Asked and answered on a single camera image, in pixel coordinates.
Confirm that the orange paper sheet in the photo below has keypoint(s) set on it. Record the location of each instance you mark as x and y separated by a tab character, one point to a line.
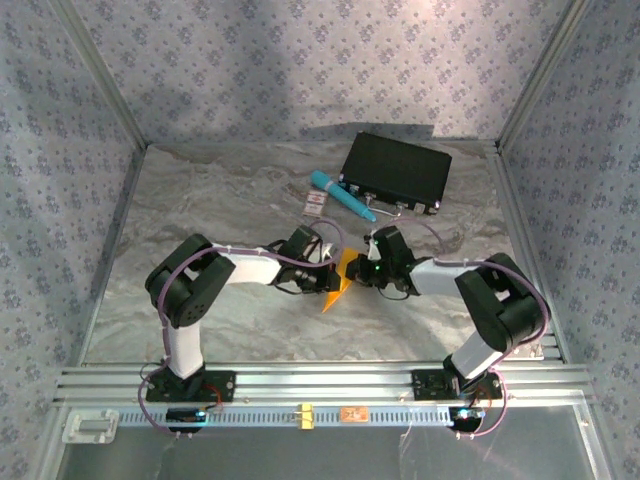
336	297

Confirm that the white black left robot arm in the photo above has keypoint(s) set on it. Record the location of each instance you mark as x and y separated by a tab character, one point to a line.
190	285

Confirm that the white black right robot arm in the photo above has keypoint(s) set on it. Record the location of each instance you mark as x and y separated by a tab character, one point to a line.
500	305

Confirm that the teal pen-shaped wand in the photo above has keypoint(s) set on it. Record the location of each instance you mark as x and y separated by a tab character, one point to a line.
345	196

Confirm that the small red white packet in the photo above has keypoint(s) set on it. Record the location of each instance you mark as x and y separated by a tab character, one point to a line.
315	202

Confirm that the orange label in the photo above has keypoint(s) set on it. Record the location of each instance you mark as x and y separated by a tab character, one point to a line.
355	414

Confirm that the yellow connector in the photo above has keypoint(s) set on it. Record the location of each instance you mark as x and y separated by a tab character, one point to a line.
304	416

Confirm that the small circuit board with LED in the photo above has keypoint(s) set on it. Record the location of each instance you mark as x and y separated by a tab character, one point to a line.
467	415
182	415

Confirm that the aluminium mounting rail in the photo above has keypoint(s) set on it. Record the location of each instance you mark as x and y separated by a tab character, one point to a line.
325	385

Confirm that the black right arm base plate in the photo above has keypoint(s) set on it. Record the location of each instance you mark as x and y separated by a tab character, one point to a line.
430	385

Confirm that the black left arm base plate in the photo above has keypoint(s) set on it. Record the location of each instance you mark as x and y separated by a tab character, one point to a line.
222	385

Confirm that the aluminium side rail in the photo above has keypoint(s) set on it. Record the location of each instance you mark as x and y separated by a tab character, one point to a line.
517	225
111	250

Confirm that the aluminium frame post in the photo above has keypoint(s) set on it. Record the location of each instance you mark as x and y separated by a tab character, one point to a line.
111	82
540	75

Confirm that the white plastic bracket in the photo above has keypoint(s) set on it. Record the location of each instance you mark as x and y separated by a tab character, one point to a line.
90	426

